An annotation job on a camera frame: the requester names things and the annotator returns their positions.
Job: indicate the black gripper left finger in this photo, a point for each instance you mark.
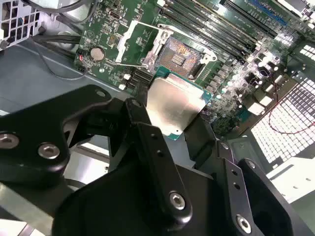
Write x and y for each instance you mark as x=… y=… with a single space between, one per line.
x=32 y=137

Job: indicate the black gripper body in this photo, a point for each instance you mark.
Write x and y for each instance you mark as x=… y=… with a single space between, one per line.
x=118 y=201

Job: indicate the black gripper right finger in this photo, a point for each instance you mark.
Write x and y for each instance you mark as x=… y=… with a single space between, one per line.
x=258 y=196

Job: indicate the silver CPU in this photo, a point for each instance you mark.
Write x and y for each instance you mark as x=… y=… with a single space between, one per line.
x=174 y=103

